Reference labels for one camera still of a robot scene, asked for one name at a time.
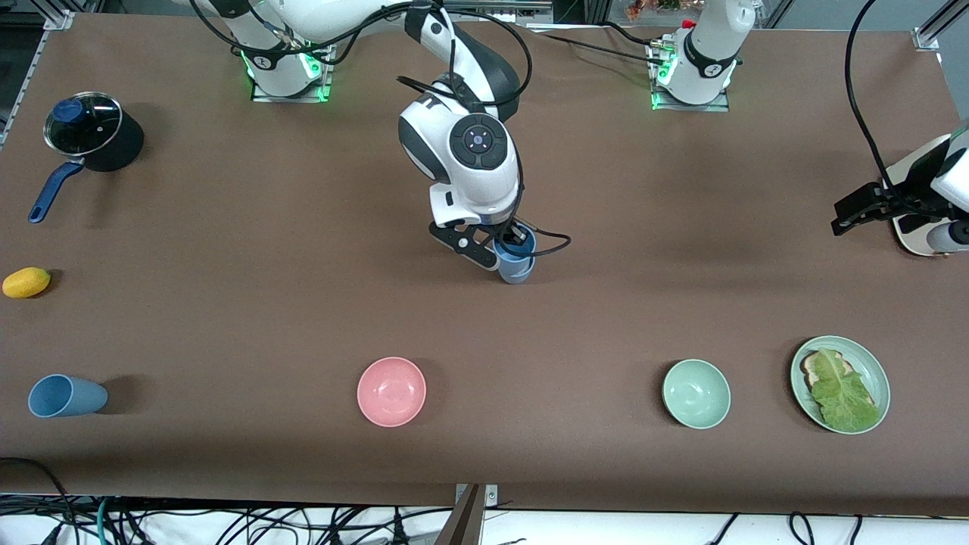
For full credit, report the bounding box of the mint green plate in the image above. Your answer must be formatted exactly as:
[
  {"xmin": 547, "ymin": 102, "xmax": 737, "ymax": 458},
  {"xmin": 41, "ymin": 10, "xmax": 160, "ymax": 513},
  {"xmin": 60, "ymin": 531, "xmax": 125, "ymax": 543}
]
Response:
[{"xmin": 790, "ymin": 335, "xmax": 891, "ymax": 434}]

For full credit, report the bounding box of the mint green bowl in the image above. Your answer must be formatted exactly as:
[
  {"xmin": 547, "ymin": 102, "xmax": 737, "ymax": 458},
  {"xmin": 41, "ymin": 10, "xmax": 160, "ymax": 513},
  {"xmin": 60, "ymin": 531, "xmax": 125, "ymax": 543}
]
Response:
[{"xmin": 662, "ymin": 359, "xmax": 732, "ymax": 430}]

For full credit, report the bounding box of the pink bowl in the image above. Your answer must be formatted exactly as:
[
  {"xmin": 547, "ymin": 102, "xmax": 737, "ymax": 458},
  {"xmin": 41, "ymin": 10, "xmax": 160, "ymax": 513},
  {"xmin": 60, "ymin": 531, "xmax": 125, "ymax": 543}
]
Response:
[{"xmin": 357, "ymin": 357, "xmax": 427, "ymax": 428}]

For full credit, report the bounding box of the brown wooden post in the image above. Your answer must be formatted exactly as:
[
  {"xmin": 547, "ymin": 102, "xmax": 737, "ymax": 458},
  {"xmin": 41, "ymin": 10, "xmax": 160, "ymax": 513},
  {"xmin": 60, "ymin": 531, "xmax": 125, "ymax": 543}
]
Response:
[{"xmin": 435, "ymin": 484, "xmax": 486, "ymax": 545}]

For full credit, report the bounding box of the dark blue saucepan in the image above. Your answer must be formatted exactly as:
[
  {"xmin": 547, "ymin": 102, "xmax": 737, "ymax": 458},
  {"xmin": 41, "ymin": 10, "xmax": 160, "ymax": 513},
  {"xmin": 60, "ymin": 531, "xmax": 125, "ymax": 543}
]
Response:
[{"xmin": 28, "ymin": 92, "xmax": 145, "ymax": 224}]

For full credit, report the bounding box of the glass lid with blue knob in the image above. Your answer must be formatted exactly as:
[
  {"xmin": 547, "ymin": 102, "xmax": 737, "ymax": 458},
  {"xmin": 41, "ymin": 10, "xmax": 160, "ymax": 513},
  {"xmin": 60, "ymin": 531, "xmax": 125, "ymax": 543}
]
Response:
[{"xmin": 44, "ymin": 92, "xmax": 123, "ymax": 157}]

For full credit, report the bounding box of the toast slice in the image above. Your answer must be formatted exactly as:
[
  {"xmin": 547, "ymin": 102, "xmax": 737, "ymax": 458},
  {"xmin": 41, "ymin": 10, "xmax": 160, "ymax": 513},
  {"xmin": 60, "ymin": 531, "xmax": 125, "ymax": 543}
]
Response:
[{"xmin": 802, "ymin": 350, "xmax": 877, "ymax": 410}]

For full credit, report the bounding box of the black base cable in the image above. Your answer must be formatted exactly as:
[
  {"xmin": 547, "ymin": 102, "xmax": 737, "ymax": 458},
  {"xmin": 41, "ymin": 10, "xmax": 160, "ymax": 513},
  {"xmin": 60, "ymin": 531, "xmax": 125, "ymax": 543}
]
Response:
[{"xmin": 527, "ymin": 21, "xmax": 656, "ymax": 63}]

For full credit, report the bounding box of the metal table bracket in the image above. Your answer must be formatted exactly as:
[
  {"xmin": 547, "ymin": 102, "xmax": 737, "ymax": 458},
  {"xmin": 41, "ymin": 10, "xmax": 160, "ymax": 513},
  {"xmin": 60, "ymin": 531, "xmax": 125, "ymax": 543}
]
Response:
[{"xmin": 454, "ymin": 484, "xmax": 500, "ymax": 508}]

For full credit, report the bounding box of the aluminium frame rail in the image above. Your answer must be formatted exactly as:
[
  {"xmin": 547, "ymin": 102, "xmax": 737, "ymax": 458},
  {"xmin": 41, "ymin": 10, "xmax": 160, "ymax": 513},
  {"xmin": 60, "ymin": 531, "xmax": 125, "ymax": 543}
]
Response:
[
  {"xmin": 0, "ymin": 8, "xmax": 76, "ymax": 146},
  {"xmin": 912, "ymin": 0, "xmax": 969, "ymax": 52}
]

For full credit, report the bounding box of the green lettuce leaf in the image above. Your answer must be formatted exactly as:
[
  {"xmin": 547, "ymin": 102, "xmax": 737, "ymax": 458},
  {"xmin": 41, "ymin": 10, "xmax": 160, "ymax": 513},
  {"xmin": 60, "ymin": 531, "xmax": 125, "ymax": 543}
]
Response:
[{"xmin": 813, "ymin": 350, "xmax": 882, "ymax": 431}]

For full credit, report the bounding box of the yellow lemon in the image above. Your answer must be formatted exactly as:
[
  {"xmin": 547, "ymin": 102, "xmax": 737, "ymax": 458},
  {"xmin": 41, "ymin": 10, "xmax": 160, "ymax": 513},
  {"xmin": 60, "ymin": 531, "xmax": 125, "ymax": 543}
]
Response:
[{"xmin": 2, "ymin": 267, "xmax": 51, "ymax": 299}]

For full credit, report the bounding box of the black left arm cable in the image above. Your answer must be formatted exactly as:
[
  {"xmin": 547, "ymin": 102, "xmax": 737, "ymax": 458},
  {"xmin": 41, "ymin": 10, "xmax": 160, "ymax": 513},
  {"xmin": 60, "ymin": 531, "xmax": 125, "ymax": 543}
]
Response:
[{"xmin": 845, "ymin": 0, "xmax": 896, "ymax": 190}]

